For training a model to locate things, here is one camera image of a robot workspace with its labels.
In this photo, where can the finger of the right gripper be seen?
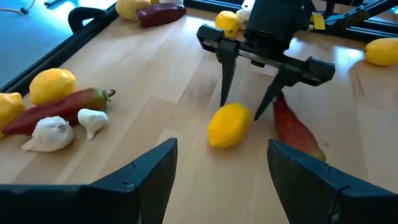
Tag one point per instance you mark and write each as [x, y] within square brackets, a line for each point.
[275, 90]
[228, 77]

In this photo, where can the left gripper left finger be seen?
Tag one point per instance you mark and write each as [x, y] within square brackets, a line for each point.
[140, 186]

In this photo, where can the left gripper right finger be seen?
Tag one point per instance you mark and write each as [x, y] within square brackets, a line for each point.
[308, 193]

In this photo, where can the red pepper green stem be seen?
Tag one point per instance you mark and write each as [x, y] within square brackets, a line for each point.
[293, 130]
[56, 110]

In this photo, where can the pale yellow lemon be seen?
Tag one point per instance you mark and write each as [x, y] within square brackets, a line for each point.
[132, 7]

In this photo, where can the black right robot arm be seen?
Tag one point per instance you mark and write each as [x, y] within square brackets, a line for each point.
[351, 14]

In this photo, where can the yellow tag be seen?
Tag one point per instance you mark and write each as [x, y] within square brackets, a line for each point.
[317, 21]

